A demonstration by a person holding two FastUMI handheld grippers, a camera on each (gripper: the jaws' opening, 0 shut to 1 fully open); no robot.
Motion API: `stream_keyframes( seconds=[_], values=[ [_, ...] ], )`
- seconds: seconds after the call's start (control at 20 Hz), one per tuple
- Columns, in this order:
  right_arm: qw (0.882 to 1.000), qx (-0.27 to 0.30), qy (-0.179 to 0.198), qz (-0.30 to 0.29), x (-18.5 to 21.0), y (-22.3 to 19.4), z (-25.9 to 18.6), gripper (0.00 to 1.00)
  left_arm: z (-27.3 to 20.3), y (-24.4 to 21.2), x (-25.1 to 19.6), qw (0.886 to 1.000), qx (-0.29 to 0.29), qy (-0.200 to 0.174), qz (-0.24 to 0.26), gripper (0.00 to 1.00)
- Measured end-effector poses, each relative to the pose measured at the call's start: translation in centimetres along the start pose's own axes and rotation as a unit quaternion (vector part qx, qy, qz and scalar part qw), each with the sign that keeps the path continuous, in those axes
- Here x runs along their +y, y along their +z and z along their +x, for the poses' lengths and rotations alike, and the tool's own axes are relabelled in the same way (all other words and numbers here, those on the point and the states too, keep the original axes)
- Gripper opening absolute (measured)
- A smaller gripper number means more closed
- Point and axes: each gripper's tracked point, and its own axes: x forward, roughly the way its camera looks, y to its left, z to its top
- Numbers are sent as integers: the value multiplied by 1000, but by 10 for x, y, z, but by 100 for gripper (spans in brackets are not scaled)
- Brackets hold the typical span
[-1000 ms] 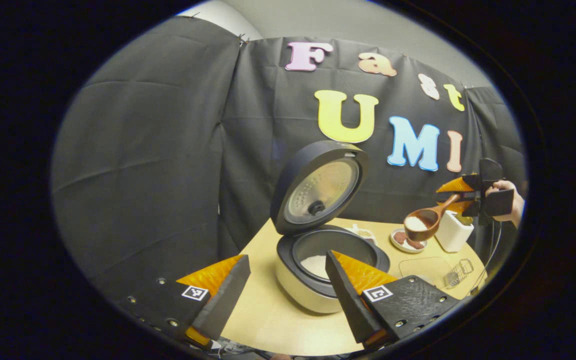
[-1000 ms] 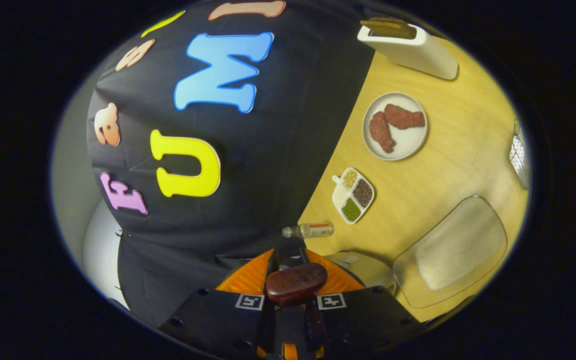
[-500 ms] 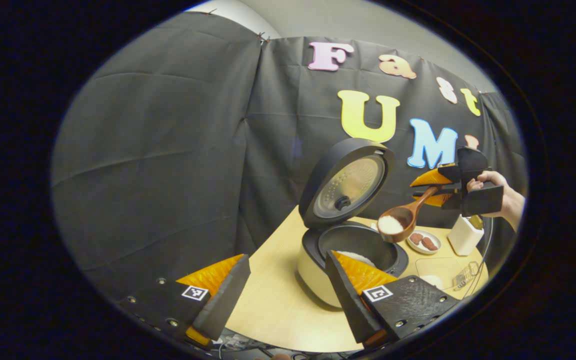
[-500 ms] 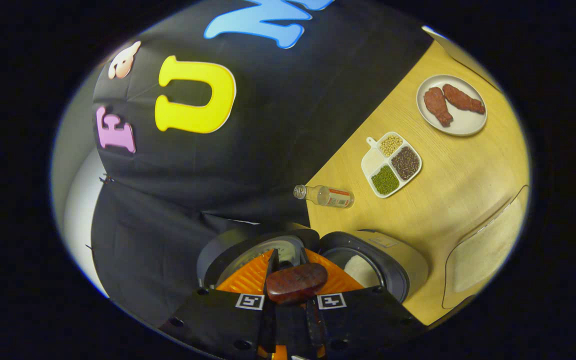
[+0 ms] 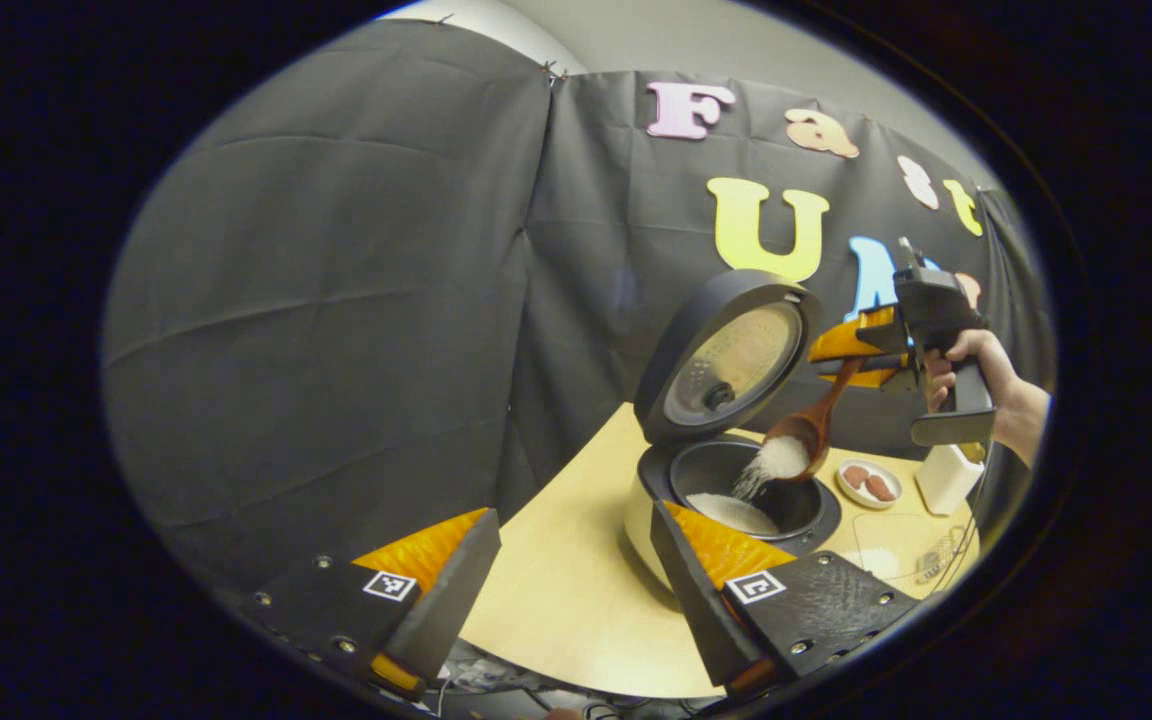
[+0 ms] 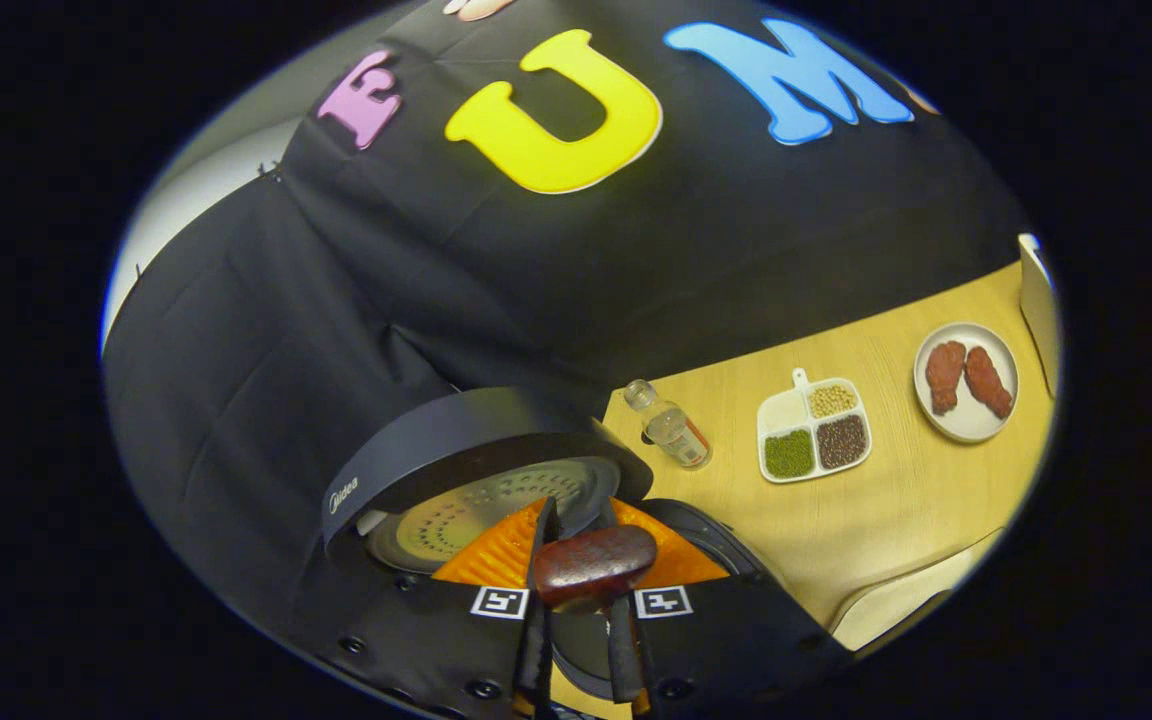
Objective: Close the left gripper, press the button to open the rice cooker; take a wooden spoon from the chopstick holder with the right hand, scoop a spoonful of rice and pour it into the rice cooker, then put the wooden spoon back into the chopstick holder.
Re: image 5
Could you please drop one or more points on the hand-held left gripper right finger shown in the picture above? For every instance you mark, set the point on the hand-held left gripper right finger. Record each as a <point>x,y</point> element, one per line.
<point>696,600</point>

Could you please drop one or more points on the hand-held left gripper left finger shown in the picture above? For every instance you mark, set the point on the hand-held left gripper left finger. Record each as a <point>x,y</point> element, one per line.
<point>446,600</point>

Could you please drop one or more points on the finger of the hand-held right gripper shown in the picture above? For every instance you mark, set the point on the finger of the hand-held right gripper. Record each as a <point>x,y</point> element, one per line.
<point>856,338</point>
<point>871,375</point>

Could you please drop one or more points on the brown wooden spoon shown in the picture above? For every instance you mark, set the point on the brown wooden spoon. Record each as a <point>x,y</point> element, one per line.
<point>821,420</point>

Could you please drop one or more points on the white rice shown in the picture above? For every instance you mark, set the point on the white rice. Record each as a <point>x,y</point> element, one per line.
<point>781,458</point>

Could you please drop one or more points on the black rice cooker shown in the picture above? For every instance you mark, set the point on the black rice cooker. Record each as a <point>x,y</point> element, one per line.
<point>676,370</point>

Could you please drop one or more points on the red meat piece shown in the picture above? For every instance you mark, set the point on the red meat piece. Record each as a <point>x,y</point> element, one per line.
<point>880,487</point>
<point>855,476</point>

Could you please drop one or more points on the white round plate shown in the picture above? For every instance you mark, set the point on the white round plate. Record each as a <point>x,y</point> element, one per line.
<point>871,503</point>

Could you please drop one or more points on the white toaster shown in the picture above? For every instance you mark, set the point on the white toaster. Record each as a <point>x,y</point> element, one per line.
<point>946,480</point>

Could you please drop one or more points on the black backdrop cloth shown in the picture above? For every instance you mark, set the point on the black backdrop cloth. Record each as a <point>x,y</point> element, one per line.
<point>336,300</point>

